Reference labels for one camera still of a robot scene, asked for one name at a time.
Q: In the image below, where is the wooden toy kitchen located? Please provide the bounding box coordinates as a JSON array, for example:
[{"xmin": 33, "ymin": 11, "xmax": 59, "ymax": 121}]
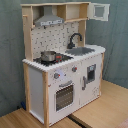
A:
[{"xmin": 22, "ymin": 2, "xmax": 105, "ymax": 127}]

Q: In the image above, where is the right red stove knob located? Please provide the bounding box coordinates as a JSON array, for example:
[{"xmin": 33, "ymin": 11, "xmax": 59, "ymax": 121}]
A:
[{"xmin": 71, "ymin": 66, "xmax": 78, "ymax": 73}]

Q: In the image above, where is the red stove knob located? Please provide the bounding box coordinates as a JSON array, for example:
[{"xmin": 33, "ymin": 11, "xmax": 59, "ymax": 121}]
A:
[
  {"xmin": 54, "ymin": 73, "xmax": 60, "ymax": 79},
  {"xmin": 71, "ymin": 66, "xmax": 78, "ymax": 73}
]

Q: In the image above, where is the left red stove knob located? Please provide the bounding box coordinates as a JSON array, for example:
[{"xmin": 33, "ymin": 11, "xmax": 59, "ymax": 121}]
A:
[{"xmin": 54, "ymin": 73, "xmax": 60, "ymax": 79}]

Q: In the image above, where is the silver toy pot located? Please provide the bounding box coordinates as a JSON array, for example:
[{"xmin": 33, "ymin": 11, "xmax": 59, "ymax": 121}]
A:
[{"xmin": 41, "ymin": 51, "xmax": 56, "ymax": 61}]

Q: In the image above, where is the black stovetop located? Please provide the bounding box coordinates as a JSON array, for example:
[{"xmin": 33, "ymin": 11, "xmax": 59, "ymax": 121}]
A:
[{"xmin": 34, "ymin": 53, "xmax": 71, "ymax": 66}]

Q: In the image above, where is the grey toy sink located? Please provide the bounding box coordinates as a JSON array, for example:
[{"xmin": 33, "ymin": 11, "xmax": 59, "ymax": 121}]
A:
[{"xmin": 66, "ymin": 47, "xmax": 94, "ymax": 56}]

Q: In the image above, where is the black toy faucet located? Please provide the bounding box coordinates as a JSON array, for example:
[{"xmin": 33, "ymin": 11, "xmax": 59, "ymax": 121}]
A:
[{"xmin": 66, "ymin": 32, "xmax": 83, "ymax": 50}]

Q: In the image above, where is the grey ice dispenser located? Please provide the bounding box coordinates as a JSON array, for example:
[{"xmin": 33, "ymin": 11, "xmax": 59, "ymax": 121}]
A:
[{"xmin": 87, "ymin": 65, "xmax": 96, "ymax": 83}]

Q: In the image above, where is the oven door with window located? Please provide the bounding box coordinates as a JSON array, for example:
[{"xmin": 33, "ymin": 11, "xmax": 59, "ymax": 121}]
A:
[{"xmin": 55, "ymin": 81, "xmax": 74, "ymax": 111}]

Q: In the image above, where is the grey range hood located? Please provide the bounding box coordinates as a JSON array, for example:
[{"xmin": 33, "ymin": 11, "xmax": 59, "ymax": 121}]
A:
[{"xmin": 35, "ymin": 5, "xmax": 64, "ymax": 27}]

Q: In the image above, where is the grey backdrop curtain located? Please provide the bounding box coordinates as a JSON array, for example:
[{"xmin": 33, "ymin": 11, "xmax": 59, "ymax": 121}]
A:
[{"xmin": 0, "ymin": 0, "xmax": 128, "ymax": 117}]

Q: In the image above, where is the grey fridge door handle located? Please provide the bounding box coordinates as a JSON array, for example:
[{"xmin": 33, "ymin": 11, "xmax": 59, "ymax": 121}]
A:
[{"xmin": 82, "ymin": 76, "xmax": 86, "ymax": 90}]

